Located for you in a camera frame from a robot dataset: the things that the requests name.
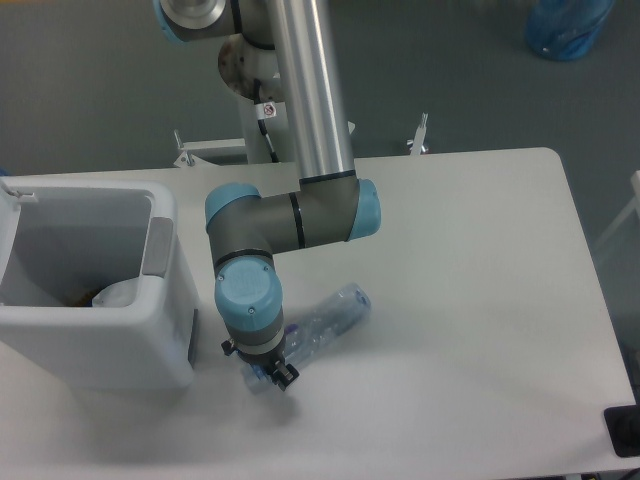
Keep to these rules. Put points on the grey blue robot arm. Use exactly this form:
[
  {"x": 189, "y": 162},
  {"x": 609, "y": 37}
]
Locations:
[{"x": 332, "y": 204}]

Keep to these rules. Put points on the white pedestal base frame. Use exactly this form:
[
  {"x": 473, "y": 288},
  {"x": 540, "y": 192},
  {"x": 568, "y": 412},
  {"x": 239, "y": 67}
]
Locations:
[{"x": 215, "y": 150}]

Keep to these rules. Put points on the clear plastic water bottle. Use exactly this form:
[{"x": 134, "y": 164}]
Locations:
[{"x": 325, "y": 325}]

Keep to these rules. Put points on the blue water jug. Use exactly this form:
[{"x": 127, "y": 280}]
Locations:
[{"x": 565, "y": 30}]

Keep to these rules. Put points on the white furniture edge right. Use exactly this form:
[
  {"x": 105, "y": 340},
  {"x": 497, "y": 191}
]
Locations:
[{"x": 621, "y": 229}]

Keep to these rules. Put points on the white plastic trash can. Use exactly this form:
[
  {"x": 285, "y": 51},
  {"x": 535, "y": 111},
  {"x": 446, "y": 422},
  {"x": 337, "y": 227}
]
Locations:
[{"x": 63, "y": 237}]

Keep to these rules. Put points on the black device at table corner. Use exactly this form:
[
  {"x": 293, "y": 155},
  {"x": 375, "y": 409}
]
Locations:
[{"x": 623, "y": 427}]

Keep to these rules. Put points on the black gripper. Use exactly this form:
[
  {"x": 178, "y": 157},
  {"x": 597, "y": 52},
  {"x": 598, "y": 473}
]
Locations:
[{"x": 266, "y": 358}]

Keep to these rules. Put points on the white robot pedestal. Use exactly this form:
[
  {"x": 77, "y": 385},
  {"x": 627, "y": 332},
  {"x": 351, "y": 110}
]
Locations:
[{"x": 256, "y": 78}]

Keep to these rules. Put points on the metal levelling foot bolt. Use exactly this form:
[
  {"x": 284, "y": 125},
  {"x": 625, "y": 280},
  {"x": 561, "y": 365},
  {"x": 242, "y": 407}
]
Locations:
[{"x": 417, "y": 144}]

